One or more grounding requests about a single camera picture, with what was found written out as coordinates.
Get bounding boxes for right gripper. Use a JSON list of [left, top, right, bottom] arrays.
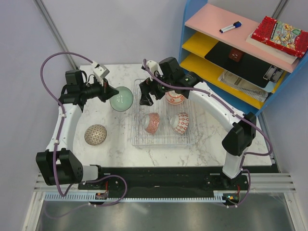
[[139, 71, 173, 107]]

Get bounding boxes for green ribbed bowl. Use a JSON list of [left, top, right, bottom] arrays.
[[109, 86, 133, 112]]

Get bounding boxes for orange leaf pattern bowl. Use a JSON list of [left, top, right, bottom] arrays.
[[165, 91, 184, 105]]

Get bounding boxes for white wire dish rack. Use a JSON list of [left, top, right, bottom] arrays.
[[131, 79, 195, 148]]

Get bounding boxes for brown lattice pattern bowl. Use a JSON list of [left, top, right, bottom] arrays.
[[84, 124, 107, 146]]

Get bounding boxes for blue triangle pattern bowl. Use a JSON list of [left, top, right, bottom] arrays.
[[170, 112, 189, 135]]

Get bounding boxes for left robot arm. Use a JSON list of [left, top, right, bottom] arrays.
[[36, 66, 119, 189]]

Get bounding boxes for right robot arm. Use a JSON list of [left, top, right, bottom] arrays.
[[139, 57, 257, 190]]

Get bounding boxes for blue shelf unit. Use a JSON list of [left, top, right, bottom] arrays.
[[179, 0, 308, 115]]

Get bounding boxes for brown cube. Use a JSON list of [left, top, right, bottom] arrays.
[[228, 48, 244, 62]]

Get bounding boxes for spiral notebook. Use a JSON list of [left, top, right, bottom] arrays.
[[218, 71, 269, 102]]

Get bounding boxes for blue whiteboard marker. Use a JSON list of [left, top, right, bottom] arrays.
[[219, 21, 242, 33]]

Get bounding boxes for black clipboard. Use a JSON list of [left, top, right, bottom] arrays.
[[205, 41, 284, 88]]

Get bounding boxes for grey book under red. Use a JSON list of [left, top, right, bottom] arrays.
[[246, 34, 297, 64]]

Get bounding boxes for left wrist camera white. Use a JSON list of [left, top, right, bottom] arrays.
[[91, 61, 110, 83]]

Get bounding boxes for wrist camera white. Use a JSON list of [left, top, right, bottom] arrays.
[[146, 60, 158, 73], [91, 61, 110, 83]]

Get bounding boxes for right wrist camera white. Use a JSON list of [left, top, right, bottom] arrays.
[[146, 60, 158, 73]]

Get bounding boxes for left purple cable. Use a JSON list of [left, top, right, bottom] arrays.
[[39, 51, 128, 219]]

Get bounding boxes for purple cable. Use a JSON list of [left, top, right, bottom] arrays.
[[39, 51, 128, 219], [142, 58, 273, 209]]

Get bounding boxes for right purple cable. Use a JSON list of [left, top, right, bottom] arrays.
[[142, 58, 273, 209]]

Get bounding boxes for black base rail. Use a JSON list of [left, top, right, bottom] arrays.
[[78, 167, 249, 199]]

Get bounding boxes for white cable duct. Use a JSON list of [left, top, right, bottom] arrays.
[[44, 192, 230, 203]]

